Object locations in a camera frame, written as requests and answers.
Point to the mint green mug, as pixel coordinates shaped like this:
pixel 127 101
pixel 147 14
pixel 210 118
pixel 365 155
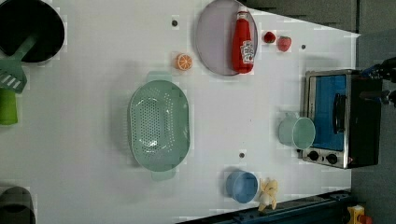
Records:
pixel 296 131

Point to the orange slice toy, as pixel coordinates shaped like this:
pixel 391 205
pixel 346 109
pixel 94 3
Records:
pixel 183 62

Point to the green slotted spatula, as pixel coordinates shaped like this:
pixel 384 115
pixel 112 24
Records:
pixel 12 77

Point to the black frying pan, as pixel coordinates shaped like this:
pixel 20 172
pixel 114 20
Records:
pixel 23 18

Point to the blue cup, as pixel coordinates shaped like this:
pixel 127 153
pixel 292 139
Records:
pixel 242 186

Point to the black silver toaster oven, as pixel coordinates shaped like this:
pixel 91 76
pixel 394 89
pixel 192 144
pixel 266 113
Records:
pixel 347 126

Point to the lime green cup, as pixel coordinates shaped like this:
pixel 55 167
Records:
pixel 8 107

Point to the light red strawberry toy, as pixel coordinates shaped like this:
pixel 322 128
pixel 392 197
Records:
pixel 284 43

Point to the grey round plate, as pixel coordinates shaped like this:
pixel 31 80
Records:
pixel 214 35

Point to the peeled banana toy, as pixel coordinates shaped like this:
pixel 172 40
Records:
pixel 268 191

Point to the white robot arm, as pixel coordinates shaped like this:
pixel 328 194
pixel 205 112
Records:
pixel 384 71

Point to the mint green plastic strainer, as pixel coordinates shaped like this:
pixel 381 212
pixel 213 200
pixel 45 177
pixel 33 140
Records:
pixel 159 125

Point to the yellow red emergency button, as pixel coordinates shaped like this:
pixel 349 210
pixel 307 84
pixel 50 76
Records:
pixel 357 215

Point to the dark grey cup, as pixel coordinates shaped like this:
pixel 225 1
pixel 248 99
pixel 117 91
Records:
pixel 16 206

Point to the red ketchup bottle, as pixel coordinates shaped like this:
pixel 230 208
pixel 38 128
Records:
pixel 242 48

